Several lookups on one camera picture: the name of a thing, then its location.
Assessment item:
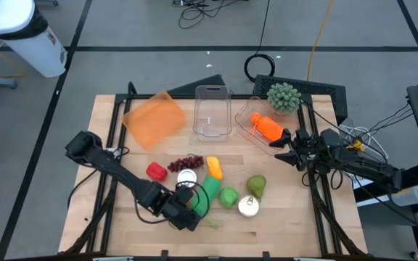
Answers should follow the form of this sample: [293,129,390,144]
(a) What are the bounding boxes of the orange squeeze bottle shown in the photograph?
[249,112,286,142]

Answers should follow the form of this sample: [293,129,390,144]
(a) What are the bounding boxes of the white box under cart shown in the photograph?
[390,185,418,207]

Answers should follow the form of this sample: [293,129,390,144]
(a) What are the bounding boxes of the wide clear plastic bin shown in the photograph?
[234,96,300,156]

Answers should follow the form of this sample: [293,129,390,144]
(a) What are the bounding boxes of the yellow toy pepper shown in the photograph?
[206,155,224,181]

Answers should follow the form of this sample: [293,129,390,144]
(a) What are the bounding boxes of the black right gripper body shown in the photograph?
[290,128,322,171]

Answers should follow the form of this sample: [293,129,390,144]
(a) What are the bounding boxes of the green toy pear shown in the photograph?
[246,174,267,199]

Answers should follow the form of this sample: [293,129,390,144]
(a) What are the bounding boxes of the white trash bin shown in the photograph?
[0,0,67,78]

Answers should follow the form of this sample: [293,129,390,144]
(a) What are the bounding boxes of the green artificial succulent plant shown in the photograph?
[266,82,303,115]

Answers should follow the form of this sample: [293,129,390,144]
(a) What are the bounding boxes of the white printed paper sheet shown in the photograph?
[349,175,368,191]

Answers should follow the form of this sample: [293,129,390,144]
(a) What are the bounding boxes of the tangled black floor cable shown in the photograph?
[171,0,253,30]

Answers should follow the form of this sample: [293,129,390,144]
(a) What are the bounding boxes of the blue label tin can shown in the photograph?
[237,195,260,218]

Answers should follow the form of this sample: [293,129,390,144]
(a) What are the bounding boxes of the white cable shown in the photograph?
[337,124,390,160]

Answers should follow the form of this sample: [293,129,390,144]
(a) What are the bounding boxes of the coiled black floor cable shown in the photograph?
[244,0,276,83]

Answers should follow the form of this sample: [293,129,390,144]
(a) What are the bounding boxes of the purple toy grapes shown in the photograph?
[167,154,205,173]

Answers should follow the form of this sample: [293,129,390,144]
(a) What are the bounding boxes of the orange translucent plastic bin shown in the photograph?
[122,90,187,152]

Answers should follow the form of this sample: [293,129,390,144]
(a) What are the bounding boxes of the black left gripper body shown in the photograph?
[157,183,202,232]

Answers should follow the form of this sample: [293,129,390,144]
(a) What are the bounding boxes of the green squeeze bottle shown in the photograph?
[190,175,223,229]

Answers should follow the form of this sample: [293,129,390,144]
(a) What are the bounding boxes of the red toy bell pepper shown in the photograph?
[145,162,168,183]

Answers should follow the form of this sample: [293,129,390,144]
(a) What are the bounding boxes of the black perforated metal case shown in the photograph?
[252,74,348,126]

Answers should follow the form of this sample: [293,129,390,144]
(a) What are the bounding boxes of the yellow floor cable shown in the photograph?
[306,0,334,83]

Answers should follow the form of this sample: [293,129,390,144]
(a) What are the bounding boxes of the silver tin can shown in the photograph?
[176,168,198,189]

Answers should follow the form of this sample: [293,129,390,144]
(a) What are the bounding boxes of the narrow clear plastic bin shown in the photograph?
[193,85,233,142]

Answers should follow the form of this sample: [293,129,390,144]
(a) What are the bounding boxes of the black triangular panel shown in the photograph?
[165,74,226,97]

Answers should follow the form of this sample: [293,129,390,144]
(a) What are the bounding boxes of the green toy apple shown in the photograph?
[218,186,239,210]

